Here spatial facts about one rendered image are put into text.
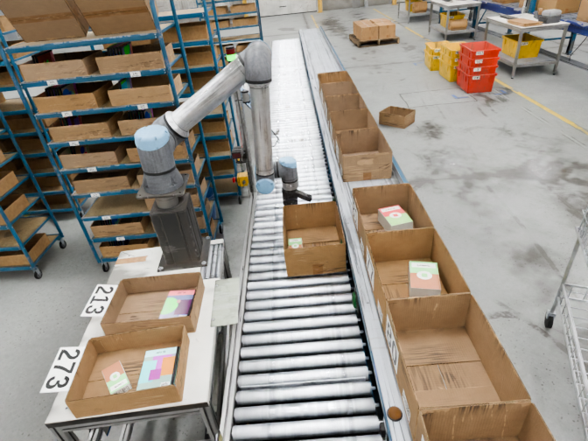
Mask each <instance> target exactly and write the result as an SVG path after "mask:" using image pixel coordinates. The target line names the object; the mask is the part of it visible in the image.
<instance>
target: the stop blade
mask: <svg viewBox="0 0 588 441"><path fill-rule="evenodd" d="M365 381H366V377H354V378H342V379H331V380H319V381H297V382H286V383H274V384H263V385H251V386H241V390H253V389H275V388H287V387H298V386H310V385H322V384H334V383H345V382H365Z"/></svg>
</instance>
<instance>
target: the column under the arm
mask: <svg viewBox="0 0 588 441"><path fill-rule="evenodd" d="M150 218H151V221H152V224H153V227H154V229H155V232H156V234H157V238H158V241H159V244H160V247H161V249H162V252H163V253H162V255H161V259H160V262H159V265H158V268H157V272H164V271H171V270H184V269H191V268H198V267H205V266H207V263H208V257H209V250H210V244H211V238H212V236H205V237H202V236H201V233H200V227H199V224H198V221H197V217H196V213H195V211H194V207H193V202H192V198H191V194H190V193H189V192H187V193H184V195H183V196H179V197H178V204H177V205H176V206H174V207H172V208H167V209H162V208H159V207H158V206H157V202H156V199H155V201H154V203H153V206H152V208H151V210H150Z"/></svg>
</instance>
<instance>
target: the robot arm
mask: <svg viewBox="0 0 588 441"><path fill-rule="evenodd" d="M271 59H272V51H271V49H270V47H269V45H268V44H267V43H265V42H264V41H261V40H255V41H252V42H251V43H249V45H248V47H247V48H246V49H245V50H243V51H242V52H241V53H240V54H239V55H238V56H237V57H236V58H235V59H234V60H233V61H232V62H230V63H229V64H228V65H227V66H226V67H225V68H223V69H222V70H221V71H220V72H219V73H217V74H216V75H215V76H214V77H213V78H212V79H211V80H210V81H209V82H208V83H207V84H205V85H204V86H203V87H202V88H201V89H200V90H198V91H197V92H196V93H195V94H194V95H192V96H191V97H190V98H189V99H188V100H187V101H185V102H184V103H183V104H182V105H181V106H180V107H178V108H177V109H176V110H175V111H174V112H171V111H167V112H166V113H165V114H163V115H162V116H160V117H159V118H158V119H156V120H155V121H154V122H153V124H152V125H150V126H148V127H143V128H141V129H139V130H138V131H137V132H136V134H135V144H136V148H137V152H138V155H139V158H140V162H141V166H142V168H143V183H142V185H143V190H144V191H145V192H147V193H150V194H164V193H170V192H173V191H175V190H177V189H179V188H180V187H181V186H182V185H183V183H184V181H183V178H182V176H181V174H180V173H179V171H178V169H177V168H176V165H175V160H174V156H173V152H174V151H175V149H176V147H177V146H178V145H179V144H180V143H181V142H182V141H184V140H185V139H186V138H187V137H188V136H189V130H190V129H191V128H192V127H193V126H195V125H196V124H197V123H198V122H200V121H201V120H202V119H203V118H204V117H206V116H207V115H208V114H209V113H211V112H212V111H213V110H214V109H216V108H217V107H218V106H219V105H221V104H222V103H223V102H224V101H225V100H226V99H227V98H228V97H229V96H231V95H232V94H233V93H234V92H236V91H237V90H238V89H239V88H241V87H242V86H243V85H244V84H246V83H247V84H248V85H249V92H250V104H251V115H252V126H253V138H254V149H255V178H256V185H255V186H256V189H257V191H258V192H259V193H262V194H269V193H272V192H273V190H274V188H275V179H280V178H281V179H282V185H283V187H282V194H283V205H284V206H288V205H296V204H298V198H300V199H302V200H306V201H309V202H311V201H312V196H311V195H310V194H308V193H306V192H302V191H299V190H298V187H299V183H298V165H297V160H296V159H295V158H294V157H281V158H280V159H279V161H273V155H272V138H271V120H270V87H269V85H270V83H271V82H272V66H271Z"/></svg>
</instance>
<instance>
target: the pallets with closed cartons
mask: <svg viewBox="0 0 588 441"><path fill-rule="evenodd" d="M349 39H350V40H352V42H353V43H354V44H355V45H357V46H358V48H362V47H370V46H385V45H393V44H399V43H400V38H399V37H397V36H396V24H394V23H392V22H391V20H388V19H386V18H377V19H370V21H369V20H361V21H353V33H352V34H349ZM357 39H358V40H357ZM394 40H396V42H393V43H385V44H380V42H386V41H394ZM371 43H377V45H363V44H371ZM361 45H363V46H361Z"/></svg>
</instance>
